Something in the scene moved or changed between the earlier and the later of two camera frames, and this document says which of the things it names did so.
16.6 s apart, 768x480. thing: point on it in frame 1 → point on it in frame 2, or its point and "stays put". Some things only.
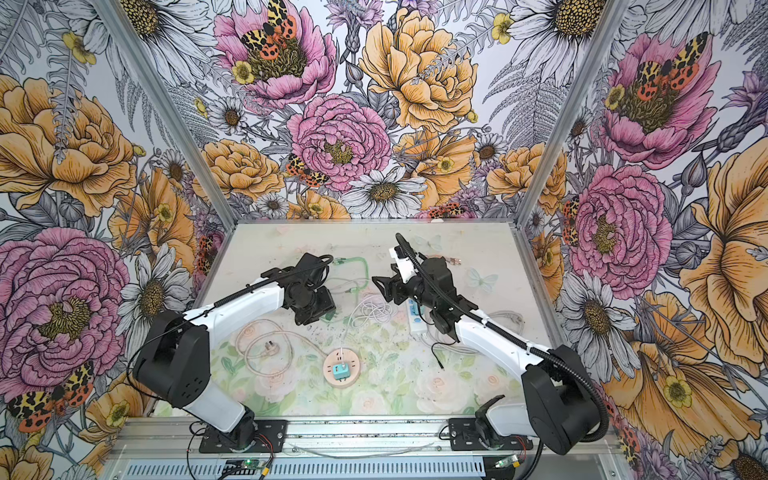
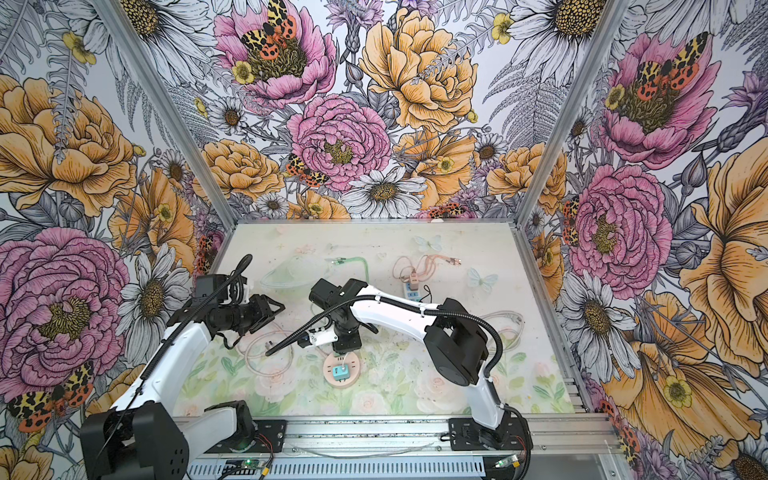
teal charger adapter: x=341 y=371 stays put
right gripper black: x=391 y=283 → x=345 y=346
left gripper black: x=326 y=305 → x=260 y=304
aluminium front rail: x=417 y=438 stays put
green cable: x=356 y=289 stays put
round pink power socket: x=334 y=357 stays put
